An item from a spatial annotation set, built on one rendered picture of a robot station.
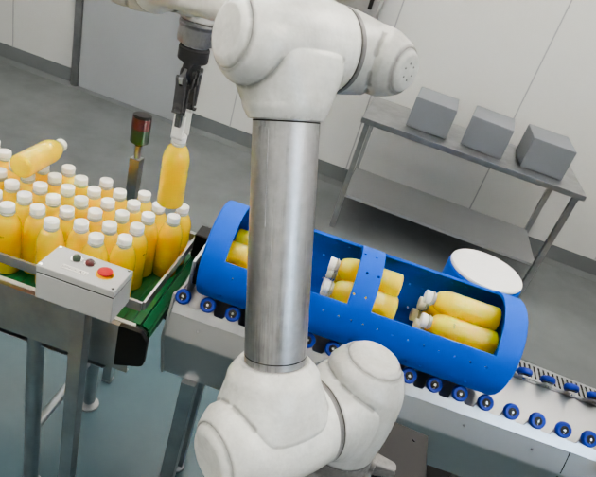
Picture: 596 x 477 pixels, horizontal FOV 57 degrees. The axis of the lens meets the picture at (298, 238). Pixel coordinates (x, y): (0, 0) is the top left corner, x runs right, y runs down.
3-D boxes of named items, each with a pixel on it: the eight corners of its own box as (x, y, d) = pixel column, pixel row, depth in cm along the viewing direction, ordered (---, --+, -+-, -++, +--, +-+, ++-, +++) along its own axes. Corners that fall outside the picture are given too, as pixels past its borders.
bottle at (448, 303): (502, 314, 148) (437, 292, 149) (492, 336, 151) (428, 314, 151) (498, 303, 155) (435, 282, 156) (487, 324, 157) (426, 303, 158)
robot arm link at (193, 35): (223, 25, 132) (219, 49, 135) (187, 13, 133) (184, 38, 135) (211, 28, 124) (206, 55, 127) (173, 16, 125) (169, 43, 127)
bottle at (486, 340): (484, 358, 151) (420, 336, 152) (489, 334, 154) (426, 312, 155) (496, 353, 145) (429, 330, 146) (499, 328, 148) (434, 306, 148)
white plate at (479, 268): (537, 288, 203) (535, 291, 204) (484, 246, 222) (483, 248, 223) (489, 296, 188) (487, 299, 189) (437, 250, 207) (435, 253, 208)
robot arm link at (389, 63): (368, 9, 95) (309, -7, 87) (447, 33, 83) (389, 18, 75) (346, 84, 101) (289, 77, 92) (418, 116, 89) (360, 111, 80)
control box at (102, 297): (110, 324, 134) (113, 291, 129) (34, 297, 135) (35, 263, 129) (129, 301, 142) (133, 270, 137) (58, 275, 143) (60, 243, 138)
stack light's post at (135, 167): (109, 383, 243) (139, 161, 189) (100, 380, 243) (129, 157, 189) (113, 378, 247) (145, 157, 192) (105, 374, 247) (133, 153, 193)
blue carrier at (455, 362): (492, 416, 147) (539, 329, 137) (186, 309, 150) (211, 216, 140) (476, 360, 173) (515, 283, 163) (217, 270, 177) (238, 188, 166)
